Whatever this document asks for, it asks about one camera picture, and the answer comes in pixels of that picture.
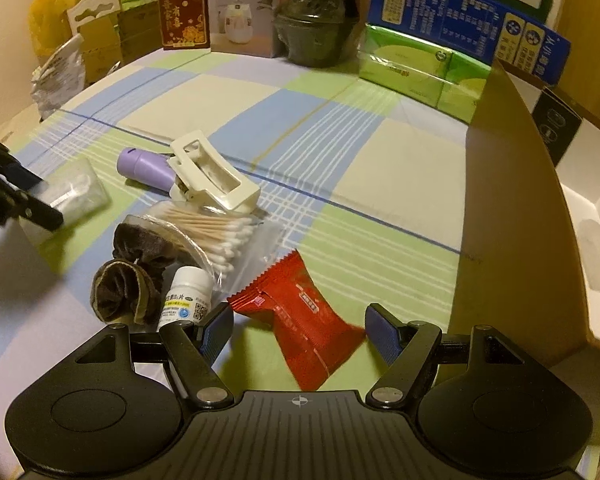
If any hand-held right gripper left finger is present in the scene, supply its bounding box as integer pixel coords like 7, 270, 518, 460
72, 304, 236, 408

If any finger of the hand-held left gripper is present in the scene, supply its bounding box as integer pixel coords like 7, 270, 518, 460
0, 186, 64, 231
0, 130, 43, 192

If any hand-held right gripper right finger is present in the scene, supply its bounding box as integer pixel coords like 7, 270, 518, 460
365, 302, 526, 406

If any clear plastic bag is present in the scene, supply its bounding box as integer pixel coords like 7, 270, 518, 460
20, 156, 111, 246

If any red snack packet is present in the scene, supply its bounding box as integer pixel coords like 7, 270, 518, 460
227, 250, 368, 391

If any bag of cotton swabs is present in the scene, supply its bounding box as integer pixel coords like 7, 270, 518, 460
127, 201, 286, 293

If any brown cardboard box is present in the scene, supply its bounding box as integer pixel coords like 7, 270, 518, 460
450, 57, 600, 368

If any white pill bottle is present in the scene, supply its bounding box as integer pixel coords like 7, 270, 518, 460
157, 266, 216, 333

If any silver foil bag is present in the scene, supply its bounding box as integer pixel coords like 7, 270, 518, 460
30, 35, 88, 121

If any brown velvet scrunchie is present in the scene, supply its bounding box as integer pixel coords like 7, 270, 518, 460
91, 222, 181, 326

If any purple bottle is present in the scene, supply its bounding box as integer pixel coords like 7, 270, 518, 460
116, 146, 178, 196

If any kraft box with white top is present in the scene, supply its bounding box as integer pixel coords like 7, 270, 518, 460
67, 0, 123, 86

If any yellow plastic bag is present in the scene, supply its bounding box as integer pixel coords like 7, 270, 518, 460
28, 0, 92, 56

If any plain brown box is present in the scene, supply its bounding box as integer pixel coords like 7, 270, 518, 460
117, 4, 163, 63

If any red gift box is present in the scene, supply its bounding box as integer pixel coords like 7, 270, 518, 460
156, 0, 211, 51

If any green tissue pack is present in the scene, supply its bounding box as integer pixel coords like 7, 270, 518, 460
437, 52, 493, 123
357, 24, 453, 108

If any small black box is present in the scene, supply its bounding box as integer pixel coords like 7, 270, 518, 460
532, 85, 583, 168

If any white humidifier box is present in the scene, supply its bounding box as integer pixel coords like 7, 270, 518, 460
207, 0, 288, 58

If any dark green pot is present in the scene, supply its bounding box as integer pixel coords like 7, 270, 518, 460
272, 0, 373, 68

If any blue carton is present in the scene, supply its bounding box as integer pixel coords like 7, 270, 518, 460
365, 0, 571, 86

